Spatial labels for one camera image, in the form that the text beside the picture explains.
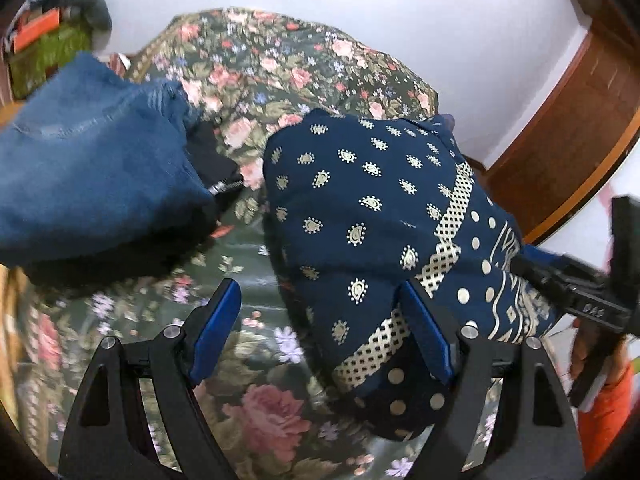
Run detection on wooden door frame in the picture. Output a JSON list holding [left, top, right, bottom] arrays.
[[485, 0, 640, 246]]

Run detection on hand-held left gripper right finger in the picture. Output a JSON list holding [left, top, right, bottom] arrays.
[[397, 280, 588, 480]]

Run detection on floral bed sheet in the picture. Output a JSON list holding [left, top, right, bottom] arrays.
[[0, 7, 506, 480]]

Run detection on person's right forearm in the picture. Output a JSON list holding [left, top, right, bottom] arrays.
[[590, 360, 637, 442]]

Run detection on blue jeans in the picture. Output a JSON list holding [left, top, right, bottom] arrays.
[[0, 52, 221, 268]]

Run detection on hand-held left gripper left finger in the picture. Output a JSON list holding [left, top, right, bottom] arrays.
[[57, 277, 243, 480]]

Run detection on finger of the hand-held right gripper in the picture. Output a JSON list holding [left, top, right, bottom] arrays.
[[510, 246, 576, 311]]

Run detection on orange box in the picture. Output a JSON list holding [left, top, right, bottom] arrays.
[[12, 9, 61, 53]]

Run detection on grey bundle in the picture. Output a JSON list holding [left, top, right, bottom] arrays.
[[62, 0, 113, 31]]

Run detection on black zippered garment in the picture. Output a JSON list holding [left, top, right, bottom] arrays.
[[25, 120, 246, 291]]

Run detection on navy printed garment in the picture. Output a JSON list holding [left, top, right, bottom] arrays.
[[262, 110, 561, 441]]

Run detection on person's right hand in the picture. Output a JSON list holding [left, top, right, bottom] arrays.
[[570, 317, 626, 383]]

